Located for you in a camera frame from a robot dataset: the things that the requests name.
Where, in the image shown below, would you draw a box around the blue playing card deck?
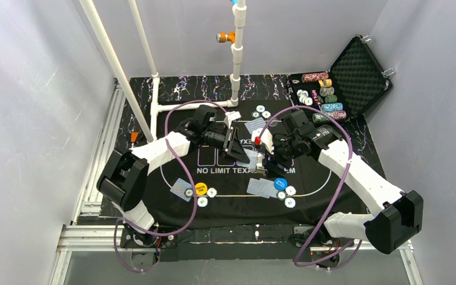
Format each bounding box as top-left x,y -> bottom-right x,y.
255,153 -> 267,174

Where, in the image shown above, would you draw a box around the blue small blind button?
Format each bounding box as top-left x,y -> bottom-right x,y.
274,178 -> 288,191

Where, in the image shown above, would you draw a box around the blue-backed playing card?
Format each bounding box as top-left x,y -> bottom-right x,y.
246,178 -> 270,198
244,118 -> 267,134
237,148 -> 258,171
170,178 -> 193,202
259,179 -> 279,198

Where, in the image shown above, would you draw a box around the white blue poker chip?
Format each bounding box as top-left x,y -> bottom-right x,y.
206,188 -> 217,198
286,186 -> 297,197
261,111 -> 271,119

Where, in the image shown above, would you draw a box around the white light-blue ten chip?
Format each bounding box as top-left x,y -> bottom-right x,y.
284,197 -> 296,208

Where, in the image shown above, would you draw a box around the yellow big blind button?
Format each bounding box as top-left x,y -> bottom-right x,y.
195,182 -> 208,196

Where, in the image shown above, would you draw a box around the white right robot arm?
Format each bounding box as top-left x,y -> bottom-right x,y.
251,107 -> 423,254

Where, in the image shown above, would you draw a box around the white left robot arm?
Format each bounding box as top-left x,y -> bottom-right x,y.
96,100 -> 249,236

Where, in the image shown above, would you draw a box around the green and pink chip row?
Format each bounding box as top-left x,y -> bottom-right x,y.
312,111 -> 347,123

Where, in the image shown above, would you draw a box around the black poker felt mat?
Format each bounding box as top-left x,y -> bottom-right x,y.
124,99 -> 372,233

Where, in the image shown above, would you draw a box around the blue chip row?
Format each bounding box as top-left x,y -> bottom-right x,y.
321,103 -> 344,112

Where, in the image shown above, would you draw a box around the white chips in case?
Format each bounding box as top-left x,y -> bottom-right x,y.
297,89 -> 314,106

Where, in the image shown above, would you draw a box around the dark green chip row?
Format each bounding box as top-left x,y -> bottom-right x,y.
319,87 -> 338,103

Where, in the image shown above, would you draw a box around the yellow chip row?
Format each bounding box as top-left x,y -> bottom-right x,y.
319,78 -> 333,88

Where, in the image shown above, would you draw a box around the red white chip row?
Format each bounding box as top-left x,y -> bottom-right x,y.
301,72 -> 329,83

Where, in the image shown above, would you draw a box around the black poker chip case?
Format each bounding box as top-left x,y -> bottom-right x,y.
288,35 -> 393,125

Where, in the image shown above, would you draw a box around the orange clamp knob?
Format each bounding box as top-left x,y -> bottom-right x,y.
216,31 -> 236,44

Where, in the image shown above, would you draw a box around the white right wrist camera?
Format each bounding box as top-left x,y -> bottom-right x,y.
251,128 -> 274,154

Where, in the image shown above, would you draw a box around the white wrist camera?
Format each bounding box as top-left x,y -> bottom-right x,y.
251,128 -> 274,154
223,111 -> 241,128

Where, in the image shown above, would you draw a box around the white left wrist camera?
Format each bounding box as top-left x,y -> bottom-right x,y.
223,111 -> 241,128

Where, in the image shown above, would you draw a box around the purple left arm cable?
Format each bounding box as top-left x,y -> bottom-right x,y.
113,100 -> 229,274

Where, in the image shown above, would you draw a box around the white PVC pipe frame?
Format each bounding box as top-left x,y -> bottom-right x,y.
79,0 -> 247,140

